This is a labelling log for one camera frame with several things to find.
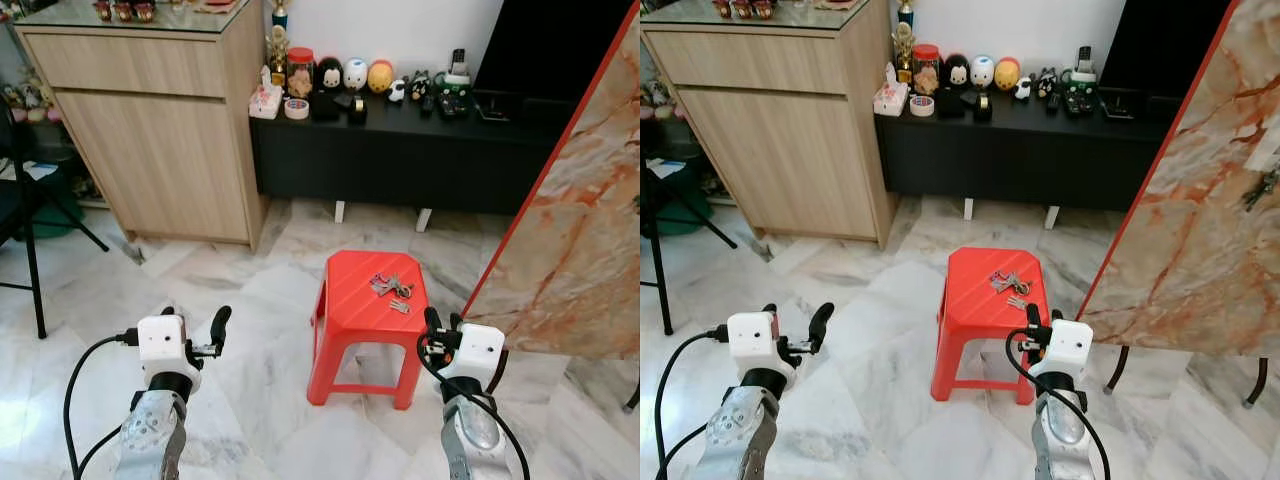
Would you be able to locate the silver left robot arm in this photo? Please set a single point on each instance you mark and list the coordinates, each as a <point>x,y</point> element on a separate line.
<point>150,430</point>
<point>740,430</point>

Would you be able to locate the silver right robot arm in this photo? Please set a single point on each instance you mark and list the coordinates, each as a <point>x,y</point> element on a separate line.
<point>470,430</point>
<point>1058,430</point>

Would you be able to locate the small separate silver key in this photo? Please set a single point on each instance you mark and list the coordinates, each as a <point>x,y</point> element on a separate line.
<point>400,307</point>
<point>1018,303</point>

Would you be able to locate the silver key bunch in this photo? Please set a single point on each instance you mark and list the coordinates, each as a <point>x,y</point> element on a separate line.
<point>1005,283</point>
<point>385,285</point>

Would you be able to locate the red plastic stool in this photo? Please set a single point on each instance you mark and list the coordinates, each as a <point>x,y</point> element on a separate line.
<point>350,300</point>
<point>975,300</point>

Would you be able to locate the dark green container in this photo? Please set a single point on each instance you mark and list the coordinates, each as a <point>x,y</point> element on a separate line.
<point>60,215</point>
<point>690,215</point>

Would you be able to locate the black low console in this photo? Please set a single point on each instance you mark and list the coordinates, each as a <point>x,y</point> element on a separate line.
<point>1000,160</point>
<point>400,160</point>

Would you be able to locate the marble table with red edge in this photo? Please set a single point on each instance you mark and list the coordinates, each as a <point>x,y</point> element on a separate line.
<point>590,220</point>
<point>1200,220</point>

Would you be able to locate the light wooden cabinet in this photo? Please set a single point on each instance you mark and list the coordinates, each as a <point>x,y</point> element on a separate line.
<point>780,130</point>
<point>150,130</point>

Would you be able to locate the white pink tissue box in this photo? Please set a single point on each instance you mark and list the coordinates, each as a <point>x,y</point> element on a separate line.
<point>265,102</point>
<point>888,98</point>

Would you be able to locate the white tape roll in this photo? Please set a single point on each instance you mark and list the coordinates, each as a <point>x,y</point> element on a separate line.
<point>290,108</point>
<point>914,105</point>

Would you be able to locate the small panda figurine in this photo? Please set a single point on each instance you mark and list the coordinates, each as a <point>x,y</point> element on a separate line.
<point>397,90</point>
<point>1022,88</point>

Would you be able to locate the black white cat figurine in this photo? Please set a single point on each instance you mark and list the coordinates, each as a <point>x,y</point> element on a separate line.
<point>1046,83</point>
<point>420,85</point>

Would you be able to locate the yellow round figurine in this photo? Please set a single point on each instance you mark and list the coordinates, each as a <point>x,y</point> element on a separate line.
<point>380,78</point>
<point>1007,75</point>

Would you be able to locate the white round figurine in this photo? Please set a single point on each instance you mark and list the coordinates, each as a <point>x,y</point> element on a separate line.
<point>355,73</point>
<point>982,72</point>

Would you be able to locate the jar with red lid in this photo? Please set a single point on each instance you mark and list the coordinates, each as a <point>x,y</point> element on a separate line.
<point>926,78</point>
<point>300,80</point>

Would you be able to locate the black round figurine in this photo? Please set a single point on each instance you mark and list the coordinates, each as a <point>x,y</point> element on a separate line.
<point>328,75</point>
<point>955,72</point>

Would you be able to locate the gold trophy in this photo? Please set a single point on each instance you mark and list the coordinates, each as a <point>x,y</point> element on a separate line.
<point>277,45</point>
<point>904,45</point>

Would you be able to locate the black television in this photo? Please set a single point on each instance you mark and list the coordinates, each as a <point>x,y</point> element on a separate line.
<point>1160,40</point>
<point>540,50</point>

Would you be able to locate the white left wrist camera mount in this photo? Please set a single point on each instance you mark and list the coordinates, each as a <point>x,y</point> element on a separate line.
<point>160,342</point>
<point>752,340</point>

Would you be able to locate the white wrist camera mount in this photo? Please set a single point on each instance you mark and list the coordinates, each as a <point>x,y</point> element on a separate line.
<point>160,342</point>
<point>752,340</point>
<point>482,350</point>
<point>1070,347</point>

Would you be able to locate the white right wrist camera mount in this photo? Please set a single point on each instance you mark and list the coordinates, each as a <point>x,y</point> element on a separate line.
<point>482,350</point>
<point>1070,347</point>

